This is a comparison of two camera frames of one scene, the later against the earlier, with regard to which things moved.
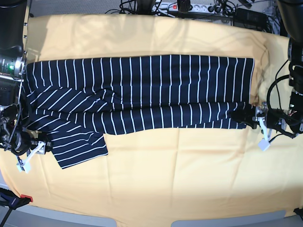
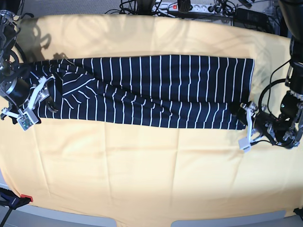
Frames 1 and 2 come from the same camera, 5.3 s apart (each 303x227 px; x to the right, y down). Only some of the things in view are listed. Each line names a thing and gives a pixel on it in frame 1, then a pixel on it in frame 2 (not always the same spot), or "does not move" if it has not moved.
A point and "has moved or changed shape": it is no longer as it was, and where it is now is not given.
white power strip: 173,7 does not move
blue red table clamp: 10,200 does not move
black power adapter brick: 250,20 does not move
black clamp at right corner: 299,212 does not move
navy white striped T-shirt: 73,104 has moved or changed shape
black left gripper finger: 261,119 → 251,109
